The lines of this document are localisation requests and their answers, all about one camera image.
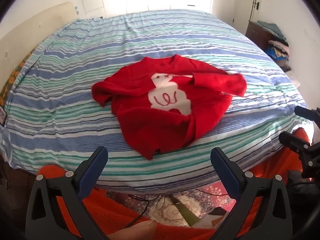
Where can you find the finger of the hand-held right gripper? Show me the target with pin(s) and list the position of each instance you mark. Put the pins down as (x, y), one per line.
(291, 140)
(306, 113)

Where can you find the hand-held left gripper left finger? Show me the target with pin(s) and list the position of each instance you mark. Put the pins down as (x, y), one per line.
(91, 175)

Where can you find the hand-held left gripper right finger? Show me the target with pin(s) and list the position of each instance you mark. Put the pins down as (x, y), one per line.
(226, 175)

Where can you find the red sweater with white animal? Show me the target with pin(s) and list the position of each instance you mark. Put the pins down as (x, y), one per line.
(140, 115)

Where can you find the pile of clothes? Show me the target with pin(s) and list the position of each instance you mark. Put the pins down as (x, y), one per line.
(278, 51)

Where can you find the person's left hand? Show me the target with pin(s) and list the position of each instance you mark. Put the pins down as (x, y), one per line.
(137, 231)

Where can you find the patterned rug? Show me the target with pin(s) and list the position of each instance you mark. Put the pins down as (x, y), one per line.
(217, 192)

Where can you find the dark cloth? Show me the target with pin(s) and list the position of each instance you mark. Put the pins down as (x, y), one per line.
(305, 192)

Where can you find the orange fleece garment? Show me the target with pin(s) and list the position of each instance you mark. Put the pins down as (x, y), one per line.
(105, 210)

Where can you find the yellow-green object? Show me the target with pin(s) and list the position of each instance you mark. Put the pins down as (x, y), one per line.
(186, 213)

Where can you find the blue green striped bed cover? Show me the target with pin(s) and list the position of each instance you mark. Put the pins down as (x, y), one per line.
(75, 92)

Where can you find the teal folded cloth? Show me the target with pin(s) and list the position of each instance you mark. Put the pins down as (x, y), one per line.
(272, 28)

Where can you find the wooden dresser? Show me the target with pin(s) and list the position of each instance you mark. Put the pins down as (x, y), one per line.
(257, 33)

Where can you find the orange floral bed sheet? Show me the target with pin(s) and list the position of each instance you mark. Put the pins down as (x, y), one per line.
(11, 80)

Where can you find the beige headboard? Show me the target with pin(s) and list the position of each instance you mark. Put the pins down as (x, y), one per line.
(30, 30)

